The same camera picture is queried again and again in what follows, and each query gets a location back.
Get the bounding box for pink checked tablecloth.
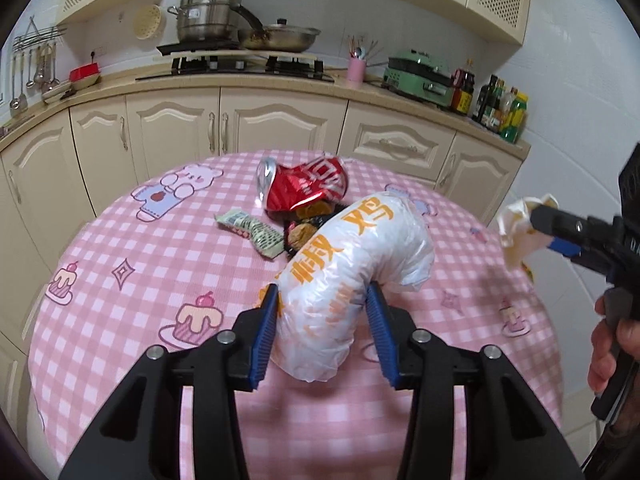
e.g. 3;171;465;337
27;149;563;480

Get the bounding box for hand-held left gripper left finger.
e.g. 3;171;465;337
60;284;278;480

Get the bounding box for beige kitchen countertop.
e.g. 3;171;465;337
0;67;531;158

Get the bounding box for black gas stove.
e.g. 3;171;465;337
135;55;336;84

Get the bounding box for green snack wrapper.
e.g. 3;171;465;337
214;210;284;261

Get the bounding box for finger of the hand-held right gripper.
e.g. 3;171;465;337
530;196;623;249
546;239;617;282

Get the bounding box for white printed plastic bag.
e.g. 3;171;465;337
257;191;433;385

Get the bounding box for steel utensil rack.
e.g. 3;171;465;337
12;15;68;51

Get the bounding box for green bottle yellow cap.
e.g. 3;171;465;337
500;91;528;143

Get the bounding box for dark snack wrapper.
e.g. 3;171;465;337
282;201;347;257

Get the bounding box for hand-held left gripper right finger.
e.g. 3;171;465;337
365;280;586;480

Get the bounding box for small plate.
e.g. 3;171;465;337
42;80;76;103

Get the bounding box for steel steamer pot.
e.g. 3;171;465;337
167;0;251;43

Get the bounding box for steel frying pan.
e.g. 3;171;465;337
232;4;322;53

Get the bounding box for person's right hand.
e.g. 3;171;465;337
587;294;640;395

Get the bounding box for green electric grill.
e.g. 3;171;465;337
382;49;458;111

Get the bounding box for white paper tissue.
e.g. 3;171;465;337
496;194;560;273

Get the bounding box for red snack wrapper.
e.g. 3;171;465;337
255;156;351;221

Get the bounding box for dark glass bottle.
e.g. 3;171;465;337
472;74;498;123
487;80;508;131

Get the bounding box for cream lower kitchen cabinets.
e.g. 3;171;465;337
0;85;526;361

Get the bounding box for chopsticks and spoons bundle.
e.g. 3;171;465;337
346;35;383;61

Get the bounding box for yellow plastic colander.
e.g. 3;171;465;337
134;4;166;41

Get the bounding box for soy sauce bottle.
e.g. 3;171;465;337
450;67;476;116

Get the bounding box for red bowl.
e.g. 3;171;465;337
69;62;101;82

